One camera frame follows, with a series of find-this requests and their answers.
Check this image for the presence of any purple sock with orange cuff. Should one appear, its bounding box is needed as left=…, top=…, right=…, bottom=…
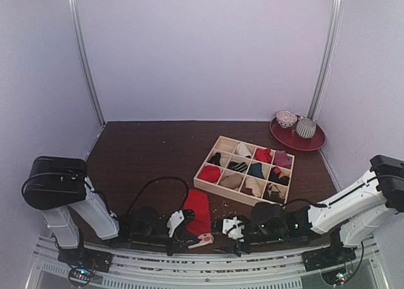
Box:
left=273, top=151, right=293, bottom=168

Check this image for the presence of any left aluminium frame post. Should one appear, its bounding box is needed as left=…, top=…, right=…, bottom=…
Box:
left=68, top=0, right=106, bottom=127

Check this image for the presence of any white patterned bowl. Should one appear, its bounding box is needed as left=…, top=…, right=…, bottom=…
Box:
left=276, top=110, right=298, bottom=128

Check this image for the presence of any right circuit board with leds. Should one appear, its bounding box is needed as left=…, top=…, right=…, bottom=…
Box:
left=321, top=269, right=350, bottom=287

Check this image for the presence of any circuit board with leds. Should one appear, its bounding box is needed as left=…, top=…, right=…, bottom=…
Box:
left=68, top=267, right=95, bottom=287
left=321, top=269, right=350, bottom=287

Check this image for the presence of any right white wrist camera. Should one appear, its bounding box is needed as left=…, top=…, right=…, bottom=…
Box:
left=222, top=216, right=245, bottom=242

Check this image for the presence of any aluminium frame post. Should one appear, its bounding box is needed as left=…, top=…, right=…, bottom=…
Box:
left=68, top=0, right=106, bottom=127
left=307, top=0, right=343, bottom=121

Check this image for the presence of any red sock with striped cuff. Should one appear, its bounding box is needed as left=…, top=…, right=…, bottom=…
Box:
left=184, top=189, right=214, bottom=249

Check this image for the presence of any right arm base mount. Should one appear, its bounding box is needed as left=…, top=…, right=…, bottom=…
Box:
left=302, top=232, right=356, bottom=272

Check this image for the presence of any grey striped cup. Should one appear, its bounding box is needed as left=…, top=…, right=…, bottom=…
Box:
left=296, top=117, right=316, bottom=139

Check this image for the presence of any beige rolled sock in box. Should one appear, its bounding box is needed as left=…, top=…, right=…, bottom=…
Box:
left=219, top=174, right=244, bottom=190

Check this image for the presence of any black rolled sock in box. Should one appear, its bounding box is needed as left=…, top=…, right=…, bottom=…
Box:
left=206, top=152, right=222, bottom=166

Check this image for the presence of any red rolled sock in box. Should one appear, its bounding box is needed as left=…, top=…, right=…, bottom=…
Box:
left=198, top=165, right=221, bottom=183

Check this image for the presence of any right aluminium frame post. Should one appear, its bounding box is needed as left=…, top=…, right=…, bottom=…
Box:
left=307, top=0, right=343, bottom=121

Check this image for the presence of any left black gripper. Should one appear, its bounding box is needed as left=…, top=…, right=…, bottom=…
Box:
left=131, top=227, right=199, bottom=257

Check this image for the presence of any left circuit board with leds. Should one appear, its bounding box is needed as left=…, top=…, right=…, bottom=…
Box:
left=68, top=267, right=95, bottom=287

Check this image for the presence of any wooden compartment organizer box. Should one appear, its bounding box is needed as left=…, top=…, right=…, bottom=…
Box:
left=193, top=136, right=295, bottom=206

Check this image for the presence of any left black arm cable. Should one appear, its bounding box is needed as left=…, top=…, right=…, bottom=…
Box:
left=126, top=175, right=190, bottom=220

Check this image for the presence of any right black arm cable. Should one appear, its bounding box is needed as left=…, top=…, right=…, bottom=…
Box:
left=283, top=198, right=319, bottom=208

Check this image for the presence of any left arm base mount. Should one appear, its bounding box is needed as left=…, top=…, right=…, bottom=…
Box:
left=57, top=247, right=112, bottom=273

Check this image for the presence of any cream rolled sock in box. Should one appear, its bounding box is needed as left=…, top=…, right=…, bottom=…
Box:
left=235, top=143, right=252, bottom=158

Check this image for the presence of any red round tray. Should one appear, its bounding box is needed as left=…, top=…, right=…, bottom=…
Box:
left=270, top=118, right=326, bottom=151

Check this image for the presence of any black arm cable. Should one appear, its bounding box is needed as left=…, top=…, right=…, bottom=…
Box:
left=126, top=175, right=190, bottom=220
left=283, top=198, right=319, bottom=208

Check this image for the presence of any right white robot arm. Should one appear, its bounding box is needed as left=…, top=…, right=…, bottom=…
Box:
left=211, top=155, right=403, bottom=265

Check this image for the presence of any brown patterned sock in box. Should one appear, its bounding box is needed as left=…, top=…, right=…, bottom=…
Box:
left=263, top=183, right=285, bottom=204

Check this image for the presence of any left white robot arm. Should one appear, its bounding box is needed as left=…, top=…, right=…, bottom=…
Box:
left=21, top=156, right=200, bottom=266

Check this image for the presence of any black striped sock in box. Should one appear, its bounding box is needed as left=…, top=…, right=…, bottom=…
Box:
left=227, top=161, right=248, bottom=173

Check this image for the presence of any red patterned sock in box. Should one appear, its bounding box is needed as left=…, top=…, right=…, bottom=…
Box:
left=255, top=148, right=273, bottom=164

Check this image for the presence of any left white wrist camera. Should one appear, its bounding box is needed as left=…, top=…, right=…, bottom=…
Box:
left=167, top=210, right=185, bottom=238

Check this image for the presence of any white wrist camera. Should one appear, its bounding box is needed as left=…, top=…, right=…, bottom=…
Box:
left=222, top=216, right=245, bottom=242
left=167, top=210, right=185, bottom=238

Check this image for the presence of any teal rolled sock in box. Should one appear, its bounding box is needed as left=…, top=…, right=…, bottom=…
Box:
left=247, top=163, right=265, bottom=179

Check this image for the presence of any black red sock in box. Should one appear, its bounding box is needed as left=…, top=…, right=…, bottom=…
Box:
left=268, top=167, right=290, bottom=186

